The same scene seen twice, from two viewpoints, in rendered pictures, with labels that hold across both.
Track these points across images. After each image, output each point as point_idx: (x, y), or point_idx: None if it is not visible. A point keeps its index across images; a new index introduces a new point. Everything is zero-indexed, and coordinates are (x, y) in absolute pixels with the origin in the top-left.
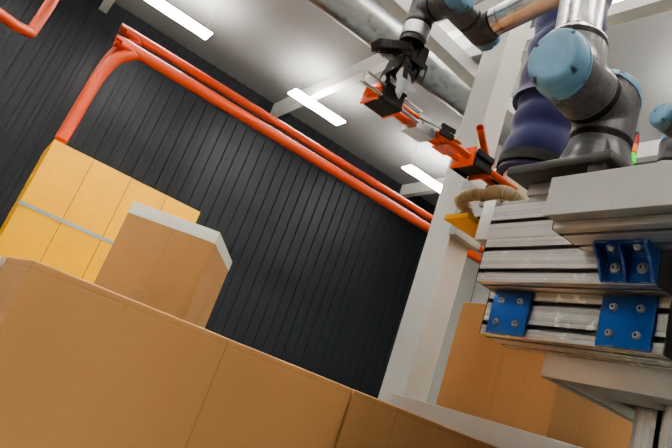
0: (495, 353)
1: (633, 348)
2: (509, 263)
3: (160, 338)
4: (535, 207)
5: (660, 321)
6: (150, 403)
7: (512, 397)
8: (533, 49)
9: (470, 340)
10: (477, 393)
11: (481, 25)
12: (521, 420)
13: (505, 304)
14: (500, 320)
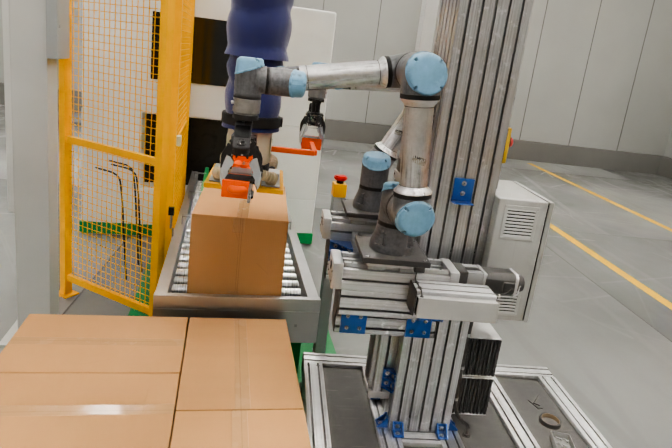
0: (232, 250)
1: (422, 337)
2: (361, 305)
3: None
4: (374, 274)
5: (432, 325)
6: None
7: (252, 276)
8: (404, 212)
9: (207, 242)
10: (223, 277)
11: None
12: (262, 288)
13: (351, 318)
14: (349, 326)
